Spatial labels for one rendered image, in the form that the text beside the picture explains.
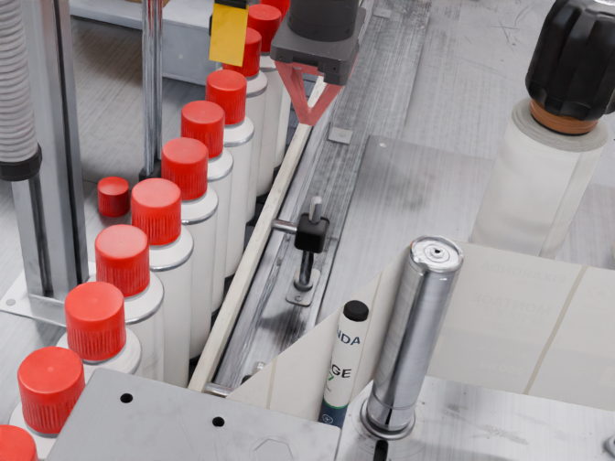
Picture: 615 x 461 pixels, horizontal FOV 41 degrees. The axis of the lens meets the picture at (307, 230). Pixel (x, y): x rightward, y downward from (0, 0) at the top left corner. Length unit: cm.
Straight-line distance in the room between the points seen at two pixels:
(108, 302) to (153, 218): 9
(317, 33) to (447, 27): 74
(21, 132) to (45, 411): 19
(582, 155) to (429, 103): 49
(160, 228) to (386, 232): 36
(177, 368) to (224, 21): 29
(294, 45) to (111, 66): 55
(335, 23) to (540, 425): 38
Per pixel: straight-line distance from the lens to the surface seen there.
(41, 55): 66
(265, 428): 35
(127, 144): 103
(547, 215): 76
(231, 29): 72
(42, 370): 45
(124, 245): 51
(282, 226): 80
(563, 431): 74
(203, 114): 63
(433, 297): 56
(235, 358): 72
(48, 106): 68
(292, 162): 87
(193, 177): 58
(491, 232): 78
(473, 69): 130
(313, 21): 68
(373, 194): 91
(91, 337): 48
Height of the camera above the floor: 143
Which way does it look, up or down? 40 degrees down
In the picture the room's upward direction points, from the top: 9 degrees clockwise
